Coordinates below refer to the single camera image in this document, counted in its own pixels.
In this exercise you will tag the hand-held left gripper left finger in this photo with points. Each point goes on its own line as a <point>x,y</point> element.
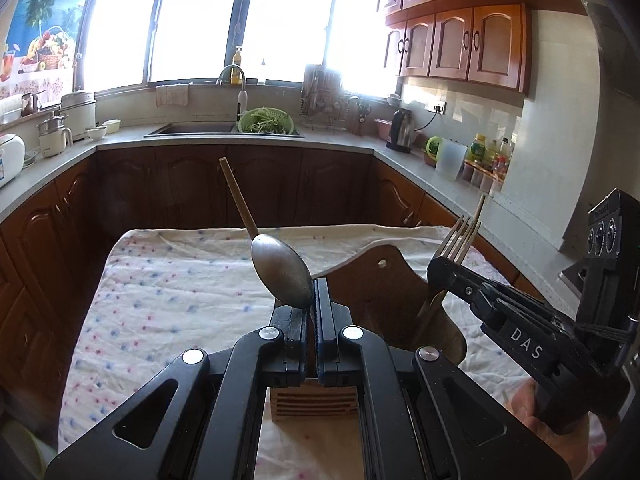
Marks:
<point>300,350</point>

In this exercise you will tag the white bowl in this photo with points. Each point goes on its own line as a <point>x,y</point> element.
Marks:
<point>96,133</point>

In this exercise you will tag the range hood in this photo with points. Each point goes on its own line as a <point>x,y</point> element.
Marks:
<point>615,45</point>

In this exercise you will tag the small white electric pot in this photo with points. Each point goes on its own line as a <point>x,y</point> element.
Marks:
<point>54,137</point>

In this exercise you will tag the steel electric kettle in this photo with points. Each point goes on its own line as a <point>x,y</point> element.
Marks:
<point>401,132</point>

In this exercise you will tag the green plastic basket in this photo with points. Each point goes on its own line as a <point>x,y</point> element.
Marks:
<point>433,149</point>

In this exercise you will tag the wooden base cabinets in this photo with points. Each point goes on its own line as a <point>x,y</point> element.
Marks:
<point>165,185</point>

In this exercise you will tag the wall socket with plug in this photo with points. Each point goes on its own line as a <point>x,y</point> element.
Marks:
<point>439,106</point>

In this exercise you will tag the large white steamer pot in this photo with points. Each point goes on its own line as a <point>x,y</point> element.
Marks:
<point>78,115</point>

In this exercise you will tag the floral white tablecloth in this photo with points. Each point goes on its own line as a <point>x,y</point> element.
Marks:
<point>175,285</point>

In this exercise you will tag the pink container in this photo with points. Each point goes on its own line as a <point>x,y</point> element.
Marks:
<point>382,129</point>

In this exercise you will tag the white rice cooker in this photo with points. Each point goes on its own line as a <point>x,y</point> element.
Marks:
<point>10,160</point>

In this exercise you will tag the cream plastic container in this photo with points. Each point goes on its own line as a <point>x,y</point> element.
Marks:
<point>111,126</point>

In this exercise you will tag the scissors holder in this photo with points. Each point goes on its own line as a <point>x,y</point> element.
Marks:
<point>360,115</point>

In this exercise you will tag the metal faucet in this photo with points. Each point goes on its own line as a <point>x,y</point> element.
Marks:
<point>227,69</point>

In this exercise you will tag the wooden utensil holder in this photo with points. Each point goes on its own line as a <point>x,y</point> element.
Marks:
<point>385,300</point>

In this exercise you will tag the kitchen sink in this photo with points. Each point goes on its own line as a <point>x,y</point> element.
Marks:
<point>195,129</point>

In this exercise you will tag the hanging dish towel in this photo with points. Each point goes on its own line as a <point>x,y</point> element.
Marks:
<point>172,96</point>

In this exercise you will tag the row of spice jars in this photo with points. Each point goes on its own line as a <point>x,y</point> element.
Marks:
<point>482,176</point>

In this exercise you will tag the cooking oil bottle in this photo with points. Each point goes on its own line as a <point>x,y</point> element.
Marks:
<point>494,152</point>

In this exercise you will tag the yellow soap bottle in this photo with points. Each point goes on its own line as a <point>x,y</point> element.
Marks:
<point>237,67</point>

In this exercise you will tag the person's right hand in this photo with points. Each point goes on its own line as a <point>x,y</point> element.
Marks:
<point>522,402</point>

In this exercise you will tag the kitchen window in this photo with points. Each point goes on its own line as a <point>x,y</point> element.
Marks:
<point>200,20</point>

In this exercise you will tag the metal fork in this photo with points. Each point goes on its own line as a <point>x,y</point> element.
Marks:
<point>455,250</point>

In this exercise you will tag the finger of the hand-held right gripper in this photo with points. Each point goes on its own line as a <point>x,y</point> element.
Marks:
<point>460,282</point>

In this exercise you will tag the translucent plastic pitcher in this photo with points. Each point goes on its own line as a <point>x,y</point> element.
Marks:
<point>451,160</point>

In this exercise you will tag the metal dish rack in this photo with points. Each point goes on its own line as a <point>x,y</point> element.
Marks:
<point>320,95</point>

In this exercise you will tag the green colander with vegetables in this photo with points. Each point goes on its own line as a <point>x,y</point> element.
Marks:
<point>267,121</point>

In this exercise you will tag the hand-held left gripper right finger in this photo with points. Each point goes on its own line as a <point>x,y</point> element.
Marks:
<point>327,345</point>

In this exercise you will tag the tropical fruit wall poster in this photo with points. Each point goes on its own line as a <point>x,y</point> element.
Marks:
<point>45,35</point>

